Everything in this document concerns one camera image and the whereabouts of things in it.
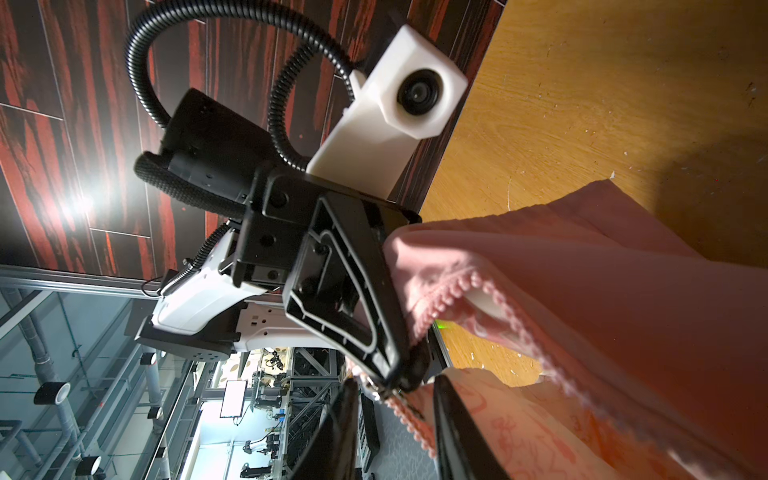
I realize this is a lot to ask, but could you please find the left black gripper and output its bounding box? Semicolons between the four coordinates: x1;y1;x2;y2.
231;164;429;393

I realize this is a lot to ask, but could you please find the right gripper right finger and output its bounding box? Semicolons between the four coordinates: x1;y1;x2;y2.
433;375;510;480

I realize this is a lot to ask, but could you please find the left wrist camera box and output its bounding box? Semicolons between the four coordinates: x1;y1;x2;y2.
306;24;468;199

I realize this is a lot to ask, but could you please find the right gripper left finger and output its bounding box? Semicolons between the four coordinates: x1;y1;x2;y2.
289;378;360;480

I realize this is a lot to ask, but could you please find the black corrugated left cable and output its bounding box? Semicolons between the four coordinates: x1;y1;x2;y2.
124;0;356;220

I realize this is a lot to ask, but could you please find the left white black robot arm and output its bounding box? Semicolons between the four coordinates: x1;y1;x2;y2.
138;166;430;398

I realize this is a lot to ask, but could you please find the pink zip jacket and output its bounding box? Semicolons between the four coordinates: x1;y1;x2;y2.
384;180;767;479

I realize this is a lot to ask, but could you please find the bright monitor screen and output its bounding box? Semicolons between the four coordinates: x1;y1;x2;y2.
220;379;248;419

